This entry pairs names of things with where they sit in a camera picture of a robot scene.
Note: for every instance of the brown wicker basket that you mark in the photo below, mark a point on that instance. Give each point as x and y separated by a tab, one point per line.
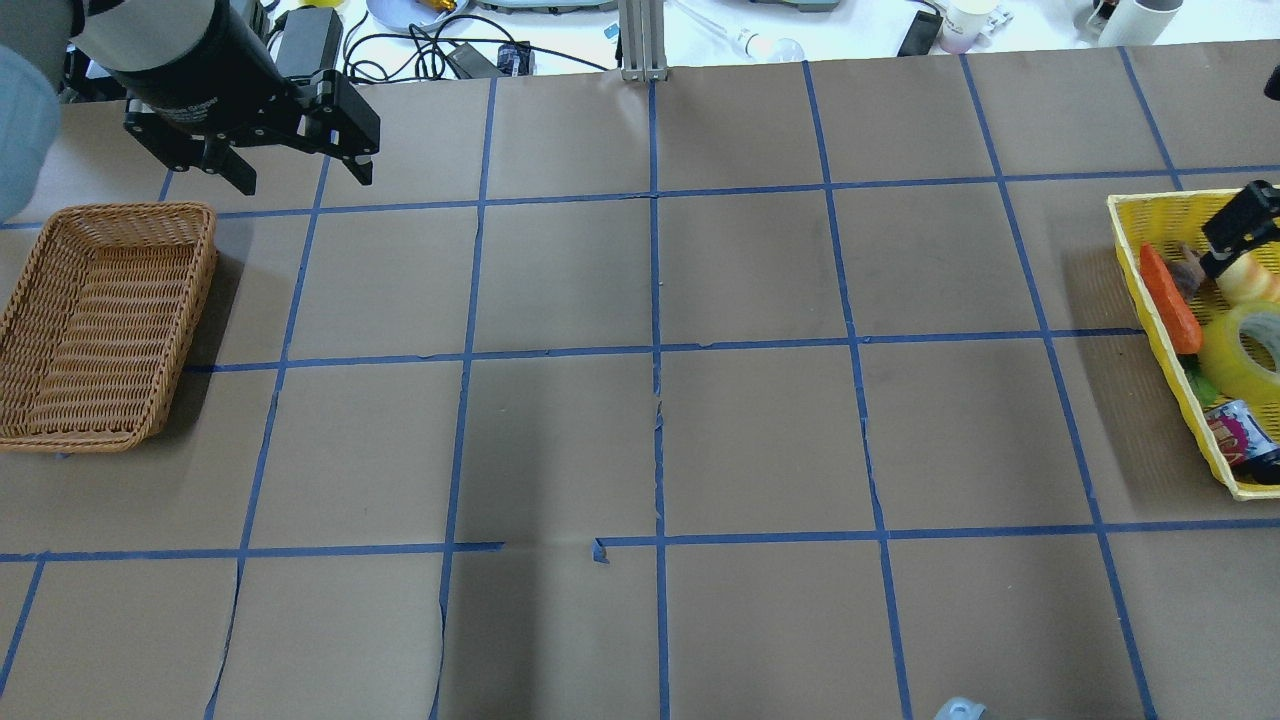
99	325

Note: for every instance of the yellow plastic basket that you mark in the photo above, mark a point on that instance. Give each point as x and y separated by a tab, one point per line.
1164	220

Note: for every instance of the orange toy carrot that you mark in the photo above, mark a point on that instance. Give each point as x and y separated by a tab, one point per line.
1180	323

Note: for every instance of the brown dried mushroom toy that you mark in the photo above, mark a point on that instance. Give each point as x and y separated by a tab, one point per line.
1188	272

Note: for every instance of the toy bread roll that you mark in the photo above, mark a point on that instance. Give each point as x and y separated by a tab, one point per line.
1247	281

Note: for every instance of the blue plate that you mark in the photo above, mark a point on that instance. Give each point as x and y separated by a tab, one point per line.
400	16

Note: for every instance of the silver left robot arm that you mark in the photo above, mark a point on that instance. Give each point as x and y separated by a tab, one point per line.
37	37

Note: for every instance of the black power adapter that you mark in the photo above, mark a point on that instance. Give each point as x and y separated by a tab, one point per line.
308	41

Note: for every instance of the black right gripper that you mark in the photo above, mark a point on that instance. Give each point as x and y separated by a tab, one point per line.
1240	222

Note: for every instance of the white paper cup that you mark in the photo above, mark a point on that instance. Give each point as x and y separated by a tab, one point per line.
962	23

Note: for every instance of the aluminium frame post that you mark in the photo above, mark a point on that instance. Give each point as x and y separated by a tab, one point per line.
642	41

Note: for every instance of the small printed can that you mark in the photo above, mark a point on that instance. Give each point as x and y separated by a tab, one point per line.
1243	441

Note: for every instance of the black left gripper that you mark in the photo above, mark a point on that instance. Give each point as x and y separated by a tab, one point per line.
192	82

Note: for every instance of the yellow tape roll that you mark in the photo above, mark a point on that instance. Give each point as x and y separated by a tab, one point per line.
1239	352

